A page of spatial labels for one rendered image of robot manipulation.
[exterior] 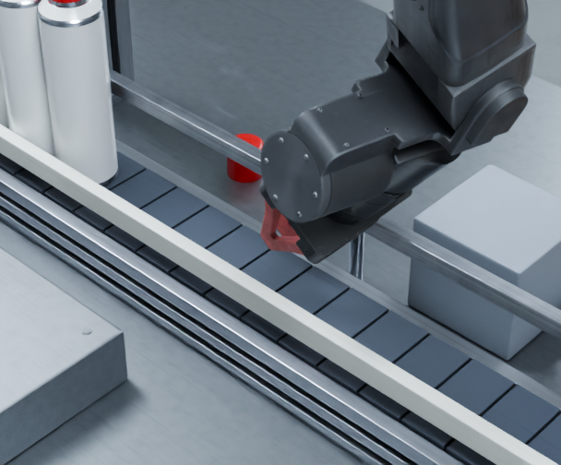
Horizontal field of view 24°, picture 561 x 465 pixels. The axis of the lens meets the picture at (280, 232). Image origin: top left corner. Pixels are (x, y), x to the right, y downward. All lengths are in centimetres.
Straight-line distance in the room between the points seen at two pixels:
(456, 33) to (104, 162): 48
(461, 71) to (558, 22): 248
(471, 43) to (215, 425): 39
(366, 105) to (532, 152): 50
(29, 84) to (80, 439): 30
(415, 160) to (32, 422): 34
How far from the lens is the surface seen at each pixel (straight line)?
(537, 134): 131
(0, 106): 119
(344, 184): 79
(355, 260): 109
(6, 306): 103
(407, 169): 83
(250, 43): 143
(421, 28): 74
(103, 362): 100
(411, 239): 95
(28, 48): 110
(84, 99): 109
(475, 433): 88
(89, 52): 107
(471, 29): 73
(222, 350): 102
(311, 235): 89
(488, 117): 78
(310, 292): 103
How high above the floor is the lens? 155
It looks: 38 degrees down
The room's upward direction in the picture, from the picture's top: straight up
